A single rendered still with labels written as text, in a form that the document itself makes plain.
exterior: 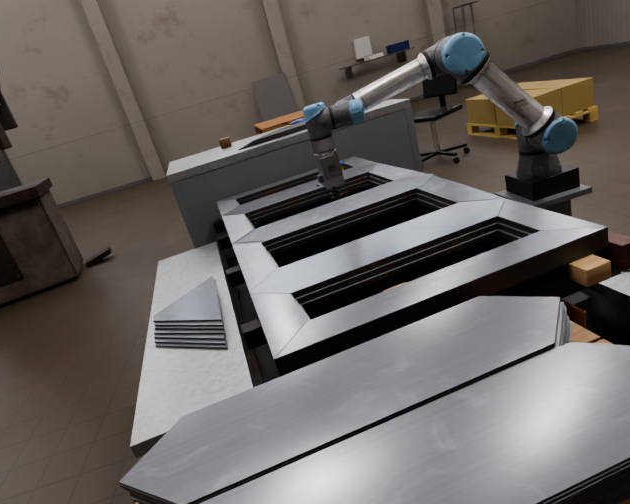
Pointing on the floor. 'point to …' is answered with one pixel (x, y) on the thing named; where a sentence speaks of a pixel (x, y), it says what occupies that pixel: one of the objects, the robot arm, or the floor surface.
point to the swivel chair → (447, 84)
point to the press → (17, 215)
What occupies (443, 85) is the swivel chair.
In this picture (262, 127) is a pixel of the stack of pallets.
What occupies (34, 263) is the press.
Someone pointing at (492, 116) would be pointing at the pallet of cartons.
